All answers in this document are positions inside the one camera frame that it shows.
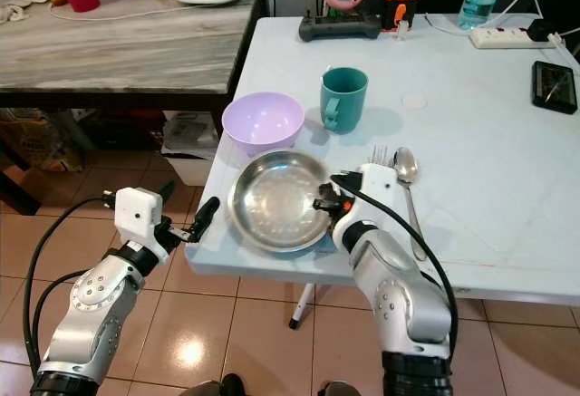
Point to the marble top dark wood table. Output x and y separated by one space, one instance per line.
118 56

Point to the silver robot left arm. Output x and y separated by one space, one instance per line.
95 310

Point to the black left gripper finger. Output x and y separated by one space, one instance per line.
207 215
166 189

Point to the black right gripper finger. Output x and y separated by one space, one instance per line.
322 207
323 189

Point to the black charger base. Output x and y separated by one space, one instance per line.
340 26

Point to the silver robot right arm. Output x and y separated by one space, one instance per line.
403 296

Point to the teal plastic mug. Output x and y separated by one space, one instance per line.
346 97

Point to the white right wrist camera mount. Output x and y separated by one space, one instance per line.
376 192

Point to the black rectangular device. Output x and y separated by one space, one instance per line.
555 86

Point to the white crumpled cloth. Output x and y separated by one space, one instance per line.
11 14

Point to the white power strip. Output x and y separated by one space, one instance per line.
503 38

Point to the white table leg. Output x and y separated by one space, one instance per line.
300 305

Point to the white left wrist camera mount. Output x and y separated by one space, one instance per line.
138 215

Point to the silver metal fork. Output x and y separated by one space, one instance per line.
379 157

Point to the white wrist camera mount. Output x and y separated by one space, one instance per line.
376 192
138 215

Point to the large purple plastic bowl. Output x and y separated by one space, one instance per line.
263 120

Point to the orange and black tool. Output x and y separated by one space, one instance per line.
401 4

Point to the silver metal spoon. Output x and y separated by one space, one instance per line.
405 164

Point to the black power plug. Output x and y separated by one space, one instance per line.
542 29

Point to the round stainless steel plate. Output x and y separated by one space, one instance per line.
272 201

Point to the black robot right foot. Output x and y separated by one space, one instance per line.
346 389

